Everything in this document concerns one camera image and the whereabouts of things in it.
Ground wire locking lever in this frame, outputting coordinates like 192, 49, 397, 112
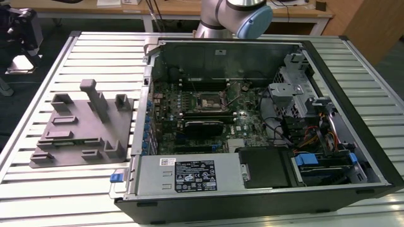
188, 73, 199, 93

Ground CPU socket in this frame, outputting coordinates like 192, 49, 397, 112
195, 91, 228, 112

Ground wooden desk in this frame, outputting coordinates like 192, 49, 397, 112
0, 0, 336, 36

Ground grey chair foot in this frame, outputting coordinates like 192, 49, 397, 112
0, 77, 13, 96

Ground grey parts rack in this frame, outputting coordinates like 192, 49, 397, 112
28, 79, 136, 169

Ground black RAM slot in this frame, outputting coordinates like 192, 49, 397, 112
179, 83, 229, 87
181, 85, 228, 90
179, 79, 229, 83
181, 81, 228, 85

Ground black graphics card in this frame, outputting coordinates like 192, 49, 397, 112
184, 120, 225, 137

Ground grey power supply unit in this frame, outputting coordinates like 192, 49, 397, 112
133, 152, 248, 197

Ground black expansion slot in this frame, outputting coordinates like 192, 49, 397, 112
175, 144, 228, 153

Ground green motherboard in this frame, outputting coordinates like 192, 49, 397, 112
151, 79, 276, 157

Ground silver chipset heatsink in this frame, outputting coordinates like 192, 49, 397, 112
227, 139, 247, 152

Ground silver drive cage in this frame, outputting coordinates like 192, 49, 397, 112
268, 53, 320, 119

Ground black plastic cover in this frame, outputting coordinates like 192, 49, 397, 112
236, 146, 293, 189

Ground black PC case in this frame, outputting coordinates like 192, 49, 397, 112
108, 35, 404, 225

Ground hard disk in blue carrier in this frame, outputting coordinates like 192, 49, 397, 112
292, 153, 355, 187

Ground brown wooden cabinet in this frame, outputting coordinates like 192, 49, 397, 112
323, 0, 404, 69

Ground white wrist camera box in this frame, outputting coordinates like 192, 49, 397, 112
5, 51, 41, 74

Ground grey metal bracket plate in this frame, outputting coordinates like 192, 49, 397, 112
267, 82, 304, 103

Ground black wire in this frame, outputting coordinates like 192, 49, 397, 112
259, 88, 295, 148

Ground orange wire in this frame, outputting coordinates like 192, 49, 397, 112
292, 126, 320, 152

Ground yellow wire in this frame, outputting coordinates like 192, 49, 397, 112
327, 131, 340, 152

